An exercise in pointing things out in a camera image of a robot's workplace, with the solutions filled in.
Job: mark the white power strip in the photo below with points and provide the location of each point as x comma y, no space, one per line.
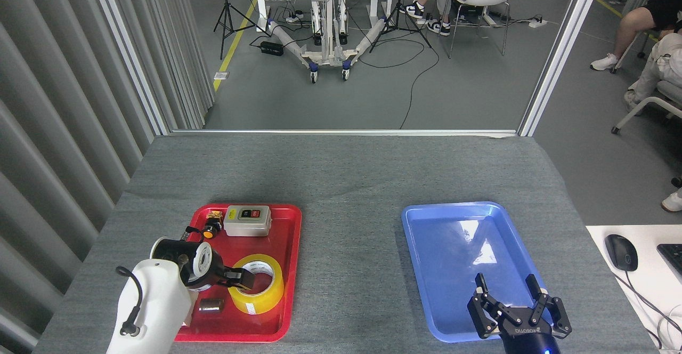
538,23
294,18

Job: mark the grey felt table cover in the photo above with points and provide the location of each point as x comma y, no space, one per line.
346,183

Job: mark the orange push button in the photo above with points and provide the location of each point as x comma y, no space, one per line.
212,231

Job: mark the black computer mouse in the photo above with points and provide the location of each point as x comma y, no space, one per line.
621,252

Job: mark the white frame wheeled chair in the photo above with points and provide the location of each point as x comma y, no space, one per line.
647,103

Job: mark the person in beige trousers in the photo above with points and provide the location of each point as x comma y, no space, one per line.
658,66

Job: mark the grey two-button switch box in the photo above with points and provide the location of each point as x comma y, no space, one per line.
248,223

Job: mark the yellow tape roll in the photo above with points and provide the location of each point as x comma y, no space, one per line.
266,298

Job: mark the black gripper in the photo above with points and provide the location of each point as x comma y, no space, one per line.
527,338
218,276

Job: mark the silver frame post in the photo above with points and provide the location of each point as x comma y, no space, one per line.
128,50
559,55

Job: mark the blue plastic tray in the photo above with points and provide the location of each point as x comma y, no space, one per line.
453,258

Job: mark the person with white shoe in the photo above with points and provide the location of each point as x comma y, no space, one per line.
674,202

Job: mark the silver frame crossbar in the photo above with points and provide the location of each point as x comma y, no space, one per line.
346,132

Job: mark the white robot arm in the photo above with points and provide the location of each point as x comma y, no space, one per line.
154,300

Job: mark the black tripod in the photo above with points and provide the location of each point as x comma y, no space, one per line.
398,21
229,13

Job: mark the person in black shorts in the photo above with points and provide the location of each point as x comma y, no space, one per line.
631,29

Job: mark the black power adapter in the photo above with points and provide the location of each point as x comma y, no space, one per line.
272,48

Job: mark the red plastic tray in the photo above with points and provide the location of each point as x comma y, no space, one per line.
277,236

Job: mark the small dark brown component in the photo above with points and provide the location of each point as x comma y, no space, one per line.
211,306

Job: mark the black keyboard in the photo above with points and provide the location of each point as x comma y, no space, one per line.
672,258

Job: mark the white wheeled stand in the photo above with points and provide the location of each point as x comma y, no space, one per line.
330,50

